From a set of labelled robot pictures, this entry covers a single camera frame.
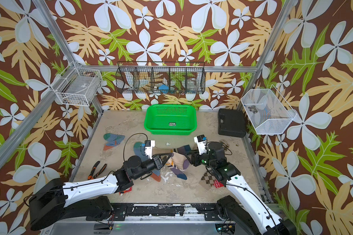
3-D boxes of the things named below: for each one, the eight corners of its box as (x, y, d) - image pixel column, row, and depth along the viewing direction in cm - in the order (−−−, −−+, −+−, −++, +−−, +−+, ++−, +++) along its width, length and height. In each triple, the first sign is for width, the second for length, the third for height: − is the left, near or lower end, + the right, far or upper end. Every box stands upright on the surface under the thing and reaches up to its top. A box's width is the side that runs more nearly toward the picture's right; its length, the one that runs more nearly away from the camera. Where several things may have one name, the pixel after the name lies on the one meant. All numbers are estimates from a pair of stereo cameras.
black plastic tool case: (218, 136, 107) (220, 130, 102) (217, 113, 122) (219, 107, 116) (245, 139, 106) (249, 133, 100) (241, 116, 120) (244, 110, 115)
